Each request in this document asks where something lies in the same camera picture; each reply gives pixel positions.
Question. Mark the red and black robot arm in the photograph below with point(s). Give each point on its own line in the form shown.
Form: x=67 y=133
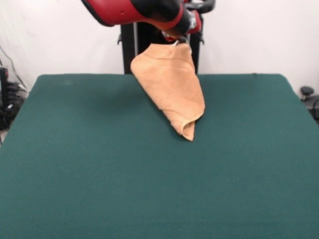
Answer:
x=119 y=12

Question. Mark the black box with red light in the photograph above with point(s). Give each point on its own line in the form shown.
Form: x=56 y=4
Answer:
x=3 y=82

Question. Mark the black office chair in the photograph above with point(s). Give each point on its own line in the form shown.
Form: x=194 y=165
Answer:
x=311 y=99

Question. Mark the black bag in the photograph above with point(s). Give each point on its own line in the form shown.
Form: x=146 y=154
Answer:
x=7 y=114

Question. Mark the orange terry towel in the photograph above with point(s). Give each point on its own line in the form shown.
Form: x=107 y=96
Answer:
x=172 y=87

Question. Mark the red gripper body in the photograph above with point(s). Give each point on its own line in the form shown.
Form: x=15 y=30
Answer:
x=196 y=25

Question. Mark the dark green tablecloth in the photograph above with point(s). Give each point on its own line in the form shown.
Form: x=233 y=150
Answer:
x=62 y=174

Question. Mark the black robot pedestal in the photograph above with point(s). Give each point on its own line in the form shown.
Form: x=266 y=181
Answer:
x=128 y=49

